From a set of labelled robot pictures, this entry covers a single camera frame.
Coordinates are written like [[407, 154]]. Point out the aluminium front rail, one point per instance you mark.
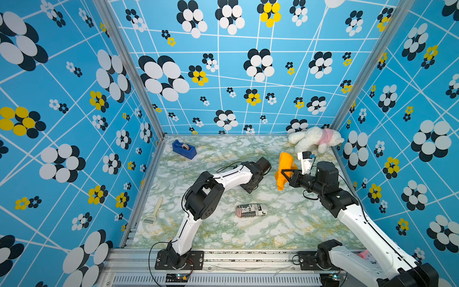
[[221, 268]]

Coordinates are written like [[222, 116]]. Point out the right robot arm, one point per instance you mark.
[[393, 268]]

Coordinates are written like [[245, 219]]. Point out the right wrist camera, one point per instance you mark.
[[307, 159]]

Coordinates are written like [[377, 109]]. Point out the newspaper print eyeglass case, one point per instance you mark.
[[250, 210]]

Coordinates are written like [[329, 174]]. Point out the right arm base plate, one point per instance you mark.
[[309, 262]]

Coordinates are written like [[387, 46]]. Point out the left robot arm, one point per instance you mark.
[[202, 198]]

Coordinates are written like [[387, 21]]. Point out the pink alarm clock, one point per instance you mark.
[[367, 256]]

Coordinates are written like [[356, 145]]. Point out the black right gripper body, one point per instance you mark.
[[307, 182]]

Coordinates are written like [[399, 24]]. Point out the white plush dog toy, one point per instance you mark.
[[321, 138]]

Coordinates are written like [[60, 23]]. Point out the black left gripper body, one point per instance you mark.
[[253, 187]]

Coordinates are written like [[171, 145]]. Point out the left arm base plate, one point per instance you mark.
[[192, 260]]

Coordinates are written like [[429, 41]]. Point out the orange microfiber cloth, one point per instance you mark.
[[286, 165]]

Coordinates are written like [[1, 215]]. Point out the blue tape dispenser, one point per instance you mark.
[[186, 150]]

